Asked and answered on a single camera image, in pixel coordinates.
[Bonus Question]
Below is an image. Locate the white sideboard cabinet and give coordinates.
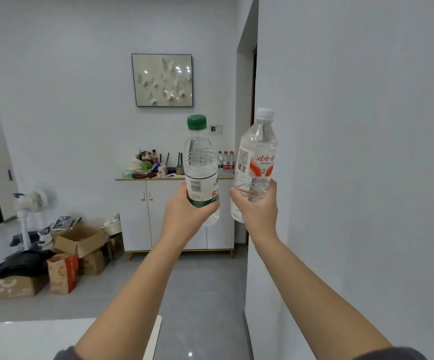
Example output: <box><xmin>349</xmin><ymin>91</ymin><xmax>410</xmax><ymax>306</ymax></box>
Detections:
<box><xmin>115</xmin><ymin>171</ymin><xmax>236</xmax><ymax>262</ymax></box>

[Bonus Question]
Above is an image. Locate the green cap water bottle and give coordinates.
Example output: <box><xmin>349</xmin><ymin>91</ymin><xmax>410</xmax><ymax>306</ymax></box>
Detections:
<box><xmin>184</xmin><ymin>114</ymin><xmax>221</xmax><ymax>226</ymax></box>

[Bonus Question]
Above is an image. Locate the open cardboard box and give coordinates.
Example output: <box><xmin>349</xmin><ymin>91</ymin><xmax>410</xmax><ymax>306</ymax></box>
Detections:
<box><xmin>53</xmin><ymin>225</ymin><xmax>108</xmax><ymax>258</ymax></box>

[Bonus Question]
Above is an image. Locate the black router with antennas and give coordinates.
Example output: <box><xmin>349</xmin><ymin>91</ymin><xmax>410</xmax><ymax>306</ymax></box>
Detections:
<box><xmin>164</xmin><ymin>152</ymin><xmax>185</xmax><ymax>175</ymax></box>

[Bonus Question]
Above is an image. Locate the grey right sleeve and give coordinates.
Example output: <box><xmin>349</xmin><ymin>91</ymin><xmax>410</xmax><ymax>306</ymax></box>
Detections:
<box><xmin>352</xmin><ymin>346</ymin><xmax>428</xmax><ymax>360</ymax></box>

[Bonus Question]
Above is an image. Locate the grey left sleeve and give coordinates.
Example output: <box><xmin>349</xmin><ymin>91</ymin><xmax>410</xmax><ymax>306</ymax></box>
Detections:
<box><xmin>53</xmin><ymin>346</ymin><xmax>87</xmax><ymax>360</ymax></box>

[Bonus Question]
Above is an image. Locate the magazine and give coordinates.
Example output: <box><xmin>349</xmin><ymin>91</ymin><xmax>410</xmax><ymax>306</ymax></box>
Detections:
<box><xmin>51</xmin><ymin>215</ymin><xmax>84</xmax><ymax>233</ymax></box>

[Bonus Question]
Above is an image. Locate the dark clothes heap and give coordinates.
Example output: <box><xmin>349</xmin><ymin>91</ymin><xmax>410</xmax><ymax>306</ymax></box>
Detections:
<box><xmin>9</xmin><ymin>230</ymin><xmax>55</xmax><ymax>248</ymax></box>

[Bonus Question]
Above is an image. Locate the person's left forearm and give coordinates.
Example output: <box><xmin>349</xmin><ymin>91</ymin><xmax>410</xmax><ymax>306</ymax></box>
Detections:
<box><xmin>74</xmin><ymin>234</ymin><xmax>186</xmax><ymax>360</ymax></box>

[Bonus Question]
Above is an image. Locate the person's right hand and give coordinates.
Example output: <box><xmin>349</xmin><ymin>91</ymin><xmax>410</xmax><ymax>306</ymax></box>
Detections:
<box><xmin>229</xmin><ymin>178</ymin><xmax>279</xmax><ymax>243</ymax></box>

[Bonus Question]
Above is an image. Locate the flat printed cardboard box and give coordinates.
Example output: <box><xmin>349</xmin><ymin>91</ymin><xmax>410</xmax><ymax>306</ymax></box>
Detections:
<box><xmin>0</xmin><ymin>274</ymin><xmax>49</xmax><ymax>301</ymax></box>

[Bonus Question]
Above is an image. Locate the person's left hand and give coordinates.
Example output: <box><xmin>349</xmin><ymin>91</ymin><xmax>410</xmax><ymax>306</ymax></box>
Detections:
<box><xmin>161</xmin><ymin>181</ymin><xmax>221</xmax><ymax>246</ymax></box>

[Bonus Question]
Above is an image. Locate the small closed cardboard box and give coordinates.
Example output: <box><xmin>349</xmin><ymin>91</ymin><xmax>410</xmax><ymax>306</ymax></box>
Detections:
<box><xmin>79</xmin><ymin>249</ymin><xmax>107</xmax><ymax>276</ymax></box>

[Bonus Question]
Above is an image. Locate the grey sleeve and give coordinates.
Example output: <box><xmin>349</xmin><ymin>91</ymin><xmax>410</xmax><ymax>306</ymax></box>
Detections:
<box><xmin>352</xmin><ymin>346</ymin><xmax>428</xmax><ymax>360</ymax></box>
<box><xmin>53</xmin><ymin>346</ymin><xmax>87</xmax><ymax>360</ymax></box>

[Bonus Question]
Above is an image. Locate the brown paper bag red print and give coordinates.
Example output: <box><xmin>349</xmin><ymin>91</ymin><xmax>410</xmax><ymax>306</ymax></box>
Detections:
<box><xmin>47</xmin><ymin>253</ymin><xmax>80</xmax><ymax>295</ymax></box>

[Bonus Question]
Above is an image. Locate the white standing fan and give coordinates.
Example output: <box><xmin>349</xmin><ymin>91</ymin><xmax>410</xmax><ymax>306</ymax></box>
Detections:
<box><xmin>13</xmin><ymin>190</ymin><xmax>49</xmax><ymax>252</ymax></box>

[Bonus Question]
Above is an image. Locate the white cap water bottle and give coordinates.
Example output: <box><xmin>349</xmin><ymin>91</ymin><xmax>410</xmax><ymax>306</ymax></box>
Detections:
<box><xmin>230</xmin><ymin>108</ymin><xmax>279</xmax><ymax>224</ymax></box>

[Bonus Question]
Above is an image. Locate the person's right forearm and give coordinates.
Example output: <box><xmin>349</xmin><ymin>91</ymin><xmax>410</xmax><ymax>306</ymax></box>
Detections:
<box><xmin>248</xmin><ymin>234</ymin><xmax>392</xmax><ymax>360</ymax></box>

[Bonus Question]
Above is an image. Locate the white waste basket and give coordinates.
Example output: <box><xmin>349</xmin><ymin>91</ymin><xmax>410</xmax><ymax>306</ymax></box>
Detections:
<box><xmin>100</xmin><ymin>214</ymin><xmax>124</xmax><ymax>237</ymax></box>

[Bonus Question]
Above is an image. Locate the framed butterfly wall picture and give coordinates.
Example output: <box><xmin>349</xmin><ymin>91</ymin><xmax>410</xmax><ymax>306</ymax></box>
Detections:
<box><xmin>131</xmin><ymin>53</ymin><xmax>194</xmax><ymax>108</ymax></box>

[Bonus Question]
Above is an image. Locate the black bag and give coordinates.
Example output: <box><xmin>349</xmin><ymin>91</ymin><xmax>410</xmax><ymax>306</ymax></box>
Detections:
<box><xmin>0</xmin><ymin>250</ymin><xmax>56</xmax><ymax>280</ymax></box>

